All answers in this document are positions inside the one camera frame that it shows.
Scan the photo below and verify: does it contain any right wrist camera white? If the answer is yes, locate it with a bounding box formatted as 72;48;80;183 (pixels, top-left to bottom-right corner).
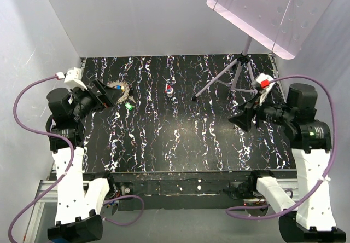
253;73;275;106

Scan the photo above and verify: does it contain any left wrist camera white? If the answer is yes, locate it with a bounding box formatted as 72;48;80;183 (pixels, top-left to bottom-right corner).
64;67;88;90

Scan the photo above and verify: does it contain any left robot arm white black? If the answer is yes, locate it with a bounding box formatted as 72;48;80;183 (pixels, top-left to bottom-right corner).
46;79;129;242

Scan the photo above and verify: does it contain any green key tag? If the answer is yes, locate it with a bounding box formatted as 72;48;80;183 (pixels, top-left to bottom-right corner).
125;102;133;110

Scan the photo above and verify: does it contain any purple music stand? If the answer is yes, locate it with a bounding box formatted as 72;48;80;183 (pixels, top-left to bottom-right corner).
193;0;333;100

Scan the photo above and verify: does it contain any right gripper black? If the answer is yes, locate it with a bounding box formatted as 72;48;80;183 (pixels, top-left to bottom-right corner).
227;90;294;132

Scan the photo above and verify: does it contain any metal key organizer disc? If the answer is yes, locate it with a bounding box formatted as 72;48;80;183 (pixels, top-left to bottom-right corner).
107;80;131;104

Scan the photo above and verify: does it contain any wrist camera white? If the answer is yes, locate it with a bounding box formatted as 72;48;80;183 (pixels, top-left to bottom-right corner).
253;73;275;106
64;67;88;90

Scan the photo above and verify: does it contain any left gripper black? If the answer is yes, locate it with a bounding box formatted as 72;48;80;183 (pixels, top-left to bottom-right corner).
71;79;122;121

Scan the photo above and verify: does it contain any ice cream keychain toy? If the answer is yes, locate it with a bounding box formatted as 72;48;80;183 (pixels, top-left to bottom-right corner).
165;85;174;98

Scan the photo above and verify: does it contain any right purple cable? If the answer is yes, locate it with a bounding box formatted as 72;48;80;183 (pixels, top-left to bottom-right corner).
225;75;336;221

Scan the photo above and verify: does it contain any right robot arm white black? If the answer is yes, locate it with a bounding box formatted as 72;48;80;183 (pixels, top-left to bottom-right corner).
229;83;346;242

